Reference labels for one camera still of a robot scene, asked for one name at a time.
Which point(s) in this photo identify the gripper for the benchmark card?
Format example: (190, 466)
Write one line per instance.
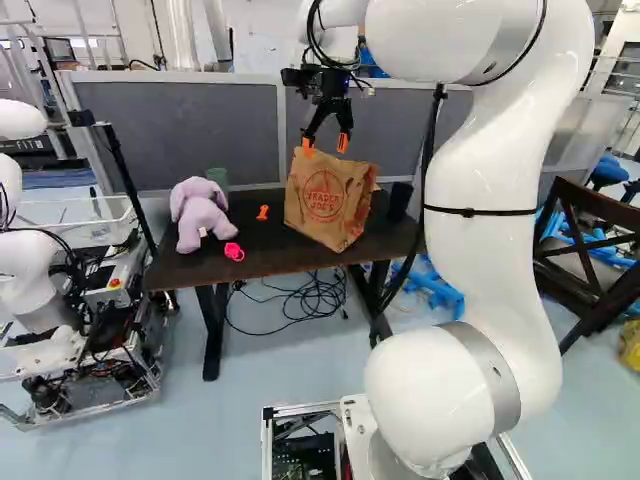
(331, 82)

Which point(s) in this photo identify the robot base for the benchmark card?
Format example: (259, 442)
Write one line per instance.
(300, 450)

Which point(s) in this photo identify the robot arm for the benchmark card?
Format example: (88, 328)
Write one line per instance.
(500, 200)

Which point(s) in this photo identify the brown paper bag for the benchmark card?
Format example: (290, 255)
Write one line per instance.
(325, 200)

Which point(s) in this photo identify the black cylinder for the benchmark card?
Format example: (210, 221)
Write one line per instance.
(400, 202)

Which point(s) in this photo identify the small orange toy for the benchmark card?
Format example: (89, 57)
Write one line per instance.
(262, 213)

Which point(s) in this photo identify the green cup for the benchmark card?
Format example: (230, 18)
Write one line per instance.
(217, 176)

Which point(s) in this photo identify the grey office partition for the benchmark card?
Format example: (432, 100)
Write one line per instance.
(200, 130)

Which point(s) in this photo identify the dark brown table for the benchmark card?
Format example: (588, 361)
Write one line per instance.
(280, 255)

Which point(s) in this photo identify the purple plush elephant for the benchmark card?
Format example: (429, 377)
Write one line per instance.
(200, 215)

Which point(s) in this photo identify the pink toy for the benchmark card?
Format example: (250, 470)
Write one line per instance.
(232, 250)

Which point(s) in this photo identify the dark wooden chair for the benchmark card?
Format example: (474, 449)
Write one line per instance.
(580, 200)

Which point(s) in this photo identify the white robot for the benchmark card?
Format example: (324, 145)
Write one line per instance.
(25, 280)

